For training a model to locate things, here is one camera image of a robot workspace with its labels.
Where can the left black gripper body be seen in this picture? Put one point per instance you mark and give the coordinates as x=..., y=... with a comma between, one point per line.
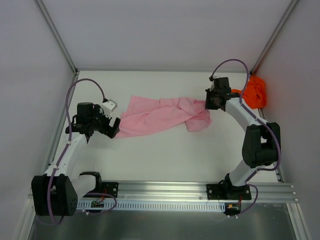
x=107, y=127

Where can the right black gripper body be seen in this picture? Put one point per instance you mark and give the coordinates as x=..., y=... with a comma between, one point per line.
x=210, y=99

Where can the pink t shirt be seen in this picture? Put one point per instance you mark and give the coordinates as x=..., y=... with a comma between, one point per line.
x=147, y=116

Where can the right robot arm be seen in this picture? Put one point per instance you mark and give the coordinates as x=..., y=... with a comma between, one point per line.
x=261, y=148

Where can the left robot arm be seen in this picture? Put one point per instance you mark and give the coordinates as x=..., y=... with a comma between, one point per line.
x=54, y=192

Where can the orange t shirt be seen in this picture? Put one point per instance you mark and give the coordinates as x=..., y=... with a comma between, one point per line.
x=255, y=94

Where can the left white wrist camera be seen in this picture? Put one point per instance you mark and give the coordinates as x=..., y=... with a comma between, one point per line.
x=109, y=106

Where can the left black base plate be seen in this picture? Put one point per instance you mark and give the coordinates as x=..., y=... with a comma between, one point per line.
x=110, y=187

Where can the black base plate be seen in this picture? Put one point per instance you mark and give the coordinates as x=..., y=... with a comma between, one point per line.
x=110, y=187
x=224, y=192

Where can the aluminium mounting rail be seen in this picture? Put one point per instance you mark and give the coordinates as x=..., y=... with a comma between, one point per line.
x=193, y=191

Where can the slotted cable duct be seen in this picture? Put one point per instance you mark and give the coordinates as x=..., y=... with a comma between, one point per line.
x=135, y=205

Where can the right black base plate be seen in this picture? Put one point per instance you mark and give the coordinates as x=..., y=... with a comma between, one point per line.
x=224, y=192

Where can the right aluminium frame post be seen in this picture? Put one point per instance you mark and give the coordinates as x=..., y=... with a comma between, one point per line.
x=275, y=34

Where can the aluminium frame post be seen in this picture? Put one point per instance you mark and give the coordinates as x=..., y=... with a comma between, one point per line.
x=275, y=34
x=56, y=35

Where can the left aluminium frame post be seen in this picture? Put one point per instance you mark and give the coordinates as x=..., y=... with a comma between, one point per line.
x=56, y=35

